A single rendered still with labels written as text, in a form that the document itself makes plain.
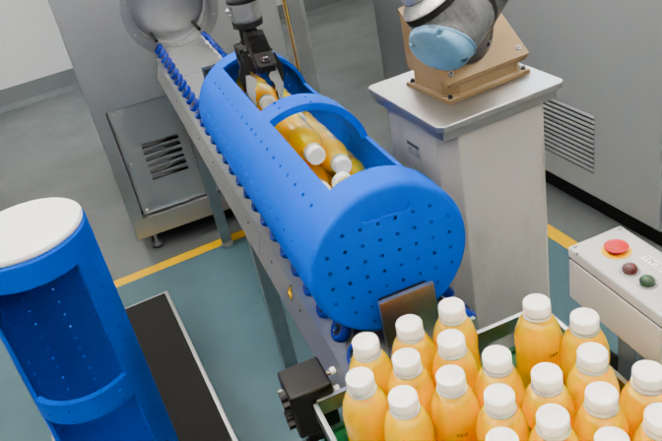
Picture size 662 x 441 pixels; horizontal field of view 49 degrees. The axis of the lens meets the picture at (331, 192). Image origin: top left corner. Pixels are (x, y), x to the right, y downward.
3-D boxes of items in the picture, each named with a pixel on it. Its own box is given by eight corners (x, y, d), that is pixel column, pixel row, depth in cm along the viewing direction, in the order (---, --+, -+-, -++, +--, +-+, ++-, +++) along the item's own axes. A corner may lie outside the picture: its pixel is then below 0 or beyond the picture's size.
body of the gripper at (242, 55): (267, 59, 176) (256, 11, 170) (278, 68, 169) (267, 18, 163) (237, 68, 174) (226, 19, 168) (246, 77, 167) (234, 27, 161)
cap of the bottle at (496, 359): (504, 378, 95) (503, 368, 94) (477, 368, 97) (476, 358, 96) (516, 359, 97) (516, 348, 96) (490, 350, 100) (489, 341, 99)
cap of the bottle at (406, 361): (399, 353, 102) (397, 345, 101) (425, 359, 100) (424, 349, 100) (389, 373, 99) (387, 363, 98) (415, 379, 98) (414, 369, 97)
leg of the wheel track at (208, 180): (231, 239, 342) (196, 120, 311) (234, 245, 337) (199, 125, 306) (220, 243, 340) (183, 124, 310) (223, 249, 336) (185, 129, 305)
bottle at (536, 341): (509, 393, 115) (502, 307, 106) (543, 374, 117) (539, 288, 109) (538, 420, 110) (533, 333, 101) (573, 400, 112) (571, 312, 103)
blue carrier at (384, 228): (309, 133, 203) (292, 34, 189) (472, 299, 129) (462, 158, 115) (212, 162, 196) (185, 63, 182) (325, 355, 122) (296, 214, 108)
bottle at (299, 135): (273, 140, 161) (298, 171, 146) (271, 111, 158) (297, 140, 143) (302, 135, 163) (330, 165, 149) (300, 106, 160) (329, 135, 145)
